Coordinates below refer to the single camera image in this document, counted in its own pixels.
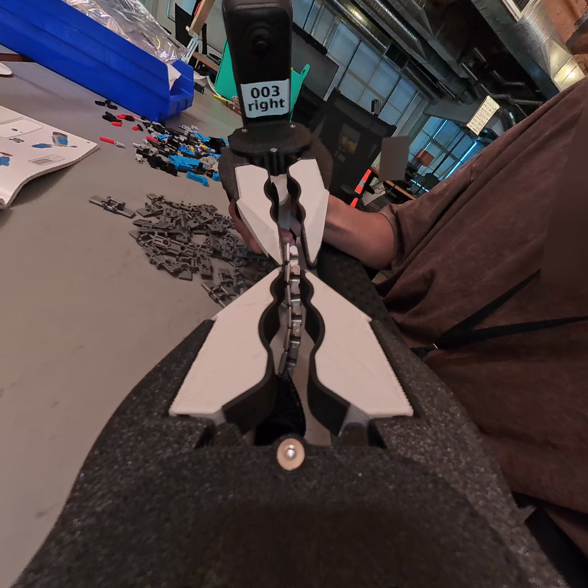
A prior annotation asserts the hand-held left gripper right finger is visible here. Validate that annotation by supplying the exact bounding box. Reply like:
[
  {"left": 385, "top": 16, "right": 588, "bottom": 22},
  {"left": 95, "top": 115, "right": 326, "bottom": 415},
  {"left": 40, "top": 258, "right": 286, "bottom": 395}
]
[{"left": 304, "top": 271, "right": 414, "bottom": 421}]

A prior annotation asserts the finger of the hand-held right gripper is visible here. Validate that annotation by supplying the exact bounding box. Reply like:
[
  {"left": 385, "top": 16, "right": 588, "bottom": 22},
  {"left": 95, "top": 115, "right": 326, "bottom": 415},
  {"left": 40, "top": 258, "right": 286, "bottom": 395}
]
[
  {"left": 288, "top": 157, "right": 330, "bottom": 270},
  {"left": 234, "top": 164, "right": 285, "bottom": 266}
]

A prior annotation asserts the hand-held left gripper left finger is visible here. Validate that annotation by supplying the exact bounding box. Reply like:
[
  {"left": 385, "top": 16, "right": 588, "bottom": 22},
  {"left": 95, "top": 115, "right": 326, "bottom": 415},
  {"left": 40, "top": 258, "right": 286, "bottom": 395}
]
[{"left": 169, "top": 269, "right": 282, "bottom": 422}]

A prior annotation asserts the pile of grey track pieces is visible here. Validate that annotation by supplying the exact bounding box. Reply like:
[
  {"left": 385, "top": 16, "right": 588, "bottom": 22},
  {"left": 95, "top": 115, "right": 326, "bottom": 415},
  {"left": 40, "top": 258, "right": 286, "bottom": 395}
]
[{"left": 128, "top": 192, "right": 273, "bottom": 309}]

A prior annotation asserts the grey toy track chain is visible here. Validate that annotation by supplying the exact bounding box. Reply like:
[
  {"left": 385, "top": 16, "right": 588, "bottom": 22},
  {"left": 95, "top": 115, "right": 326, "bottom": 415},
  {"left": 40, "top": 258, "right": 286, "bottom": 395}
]
[{"left": 275, "top": 243, "right": 307, "bottom": 376}]

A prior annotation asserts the single grey track link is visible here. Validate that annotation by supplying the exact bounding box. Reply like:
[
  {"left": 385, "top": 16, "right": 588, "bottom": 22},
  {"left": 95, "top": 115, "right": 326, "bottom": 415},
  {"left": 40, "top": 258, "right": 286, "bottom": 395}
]
[{"left": 88, "top": 194, "right": 137, "bottom": 219}]

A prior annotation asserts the person's right forearm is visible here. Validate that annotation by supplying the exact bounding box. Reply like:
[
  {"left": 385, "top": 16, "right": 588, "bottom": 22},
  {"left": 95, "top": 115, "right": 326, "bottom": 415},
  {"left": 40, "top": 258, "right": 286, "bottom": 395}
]
[{"left": 322, "top": 194, "right": 397, "bottom": 271}]

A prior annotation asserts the grey desk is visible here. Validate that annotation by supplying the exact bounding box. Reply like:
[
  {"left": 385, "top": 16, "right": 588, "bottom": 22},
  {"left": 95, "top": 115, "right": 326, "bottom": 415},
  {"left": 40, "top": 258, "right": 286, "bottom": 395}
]
[{"left": 0, "top": 60, "right": 276, "bottom": 588}]

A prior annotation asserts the person's right hand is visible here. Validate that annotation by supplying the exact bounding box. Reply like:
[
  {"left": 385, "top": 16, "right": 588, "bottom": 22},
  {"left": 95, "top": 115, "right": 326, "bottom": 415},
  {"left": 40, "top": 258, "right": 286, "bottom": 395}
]
[{"left": 228, "top": 202, "right": 298, "bottom": 255}]

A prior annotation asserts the heap of blue black bricks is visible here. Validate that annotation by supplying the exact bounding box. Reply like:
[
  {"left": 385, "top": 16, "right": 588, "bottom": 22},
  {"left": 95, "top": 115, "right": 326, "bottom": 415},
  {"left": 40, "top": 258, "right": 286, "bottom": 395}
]
[{"left": 132, "top": 123, "right": 231, "bottom": 187}]

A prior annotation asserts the clear plastic bags bundle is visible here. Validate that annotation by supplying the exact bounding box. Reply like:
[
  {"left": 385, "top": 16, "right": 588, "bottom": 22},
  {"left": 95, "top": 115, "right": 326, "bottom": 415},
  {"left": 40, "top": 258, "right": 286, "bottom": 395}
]
[{"left": 63, "top": 0, "right": 190, "bottom": 63}]

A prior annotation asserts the blue plastic bin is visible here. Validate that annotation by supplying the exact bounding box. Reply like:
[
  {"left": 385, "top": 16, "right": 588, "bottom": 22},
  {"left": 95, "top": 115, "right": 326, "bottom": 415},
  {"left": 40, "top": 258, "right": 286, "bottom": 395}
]
[{"left": 0, "top": 0, "right": 197, "bottom": 123}]

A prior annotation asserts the building instruction booklet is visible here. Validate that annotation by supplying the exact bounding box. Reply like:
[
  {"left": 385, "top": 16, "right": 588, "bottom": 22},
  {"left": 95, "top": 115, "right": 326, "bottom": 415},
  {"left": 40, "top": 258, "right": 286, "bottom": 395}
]
[{"left": 0, "top": 104, "right": 100, "bottom": 210}]

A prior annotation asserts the white air vent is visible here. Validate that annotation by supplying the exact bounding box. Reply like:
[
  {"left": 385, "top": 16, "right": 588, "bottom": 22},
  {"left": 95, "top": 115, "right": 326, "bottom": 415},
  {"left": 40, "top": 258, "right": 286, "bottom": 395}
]
[{"left": 500, "top": 0, "right": 544, "bottom": 20}]

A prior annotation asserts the black lanyard strap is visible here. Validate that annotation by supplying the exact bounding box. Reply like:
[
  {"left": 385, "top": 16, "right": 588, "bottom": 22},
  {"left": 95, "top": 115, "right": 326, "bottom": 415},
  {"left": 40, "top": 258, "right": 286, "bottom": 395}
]
[{"left": 410, "top": 270, "right": 588, "bottom": 360}]

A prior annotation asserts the silver ventilation duct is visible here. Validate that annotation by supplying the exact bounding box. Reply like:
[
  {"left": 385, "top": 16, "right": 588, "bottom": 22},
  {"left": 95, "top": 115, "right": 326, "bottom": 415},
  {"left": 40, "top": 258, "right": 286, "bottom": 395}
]
[{"left": 349, "top": 0, "right": 588, "bottom": 121}]

